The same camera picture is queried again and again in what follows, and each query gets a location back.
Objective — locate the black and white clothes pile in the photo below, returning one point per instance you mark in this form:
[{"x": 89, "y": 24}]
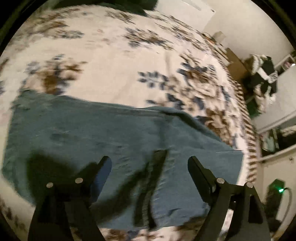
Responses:
[{"x": 260, "y": 84}]

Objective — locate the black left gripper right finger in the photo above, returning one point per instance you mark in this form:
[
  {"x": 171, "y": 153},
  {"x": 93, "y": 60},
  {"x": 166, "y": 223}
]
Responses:
[{"x": 248, "y": 220}]

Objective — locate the brown cardboard box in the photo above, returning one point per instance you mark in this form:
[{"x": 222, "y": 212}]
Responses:
[{"x": 236, "y": 68}]

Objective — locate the dark green garment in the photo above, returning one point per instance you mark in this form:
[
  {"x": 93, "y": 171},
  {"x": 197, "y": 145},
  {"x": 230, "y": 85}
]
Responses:
[{"x": 137, "y": 7}]

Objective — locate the blue denim pants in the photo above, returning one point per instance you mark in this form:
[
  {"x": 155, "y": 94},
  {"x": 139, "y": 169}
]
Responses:
[{"x": 52, "y": 138}]

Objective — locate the floral cream bed blanket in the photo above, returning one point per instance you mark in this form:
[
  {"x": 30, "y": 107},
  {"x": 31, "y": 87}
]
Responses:
[{"x": 99, "y": 54}]

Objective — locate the white box on bed edge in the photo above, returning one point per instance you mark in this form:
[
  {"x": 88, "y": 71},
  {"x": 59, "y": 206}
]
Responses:
[{"x": 219, "y": 37}]

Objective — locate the black device with green light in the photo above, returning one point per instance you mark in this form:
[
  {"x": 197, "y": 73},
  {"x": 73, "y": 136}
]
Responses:
[{"x": 273, "y": 199}]

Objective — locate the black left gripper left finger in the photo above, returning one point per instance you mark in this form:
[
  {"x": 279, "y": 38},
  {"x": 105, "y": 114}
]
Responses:
[{"x": 68, "y": 203}]

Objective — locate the white shelf unit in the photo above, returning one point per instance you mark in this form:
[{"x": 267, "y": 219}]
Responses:
[{"x": 276, "y": 126}]

